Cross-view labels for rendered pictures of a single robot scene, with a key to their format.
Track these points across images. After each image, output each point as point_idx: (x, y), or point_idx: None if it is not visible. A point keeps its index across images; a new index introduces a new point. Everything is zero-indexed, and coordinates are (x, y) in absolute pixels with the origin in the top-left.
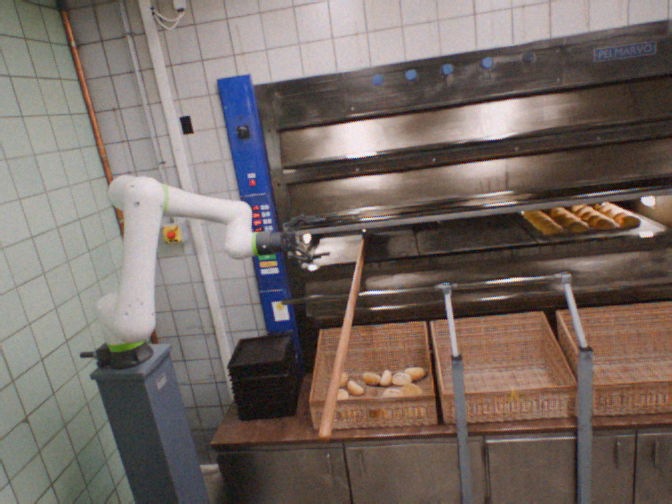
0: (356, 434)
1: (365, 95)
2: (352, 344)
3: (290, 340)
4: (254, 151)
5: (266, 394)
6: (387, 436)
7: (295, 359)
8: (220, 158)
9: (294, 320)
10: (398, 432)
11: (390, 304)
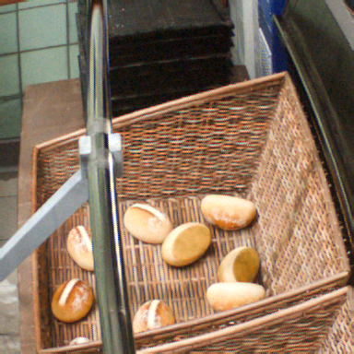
0: (24, 277)
1: None
2: (290, 164)
3: (188, 28)
4: None
5: (83, 82)
6: (19, 327)
7: (222, 84)
8: None
9: (275, 13)
10: (28, 343)
11: (342, 145)
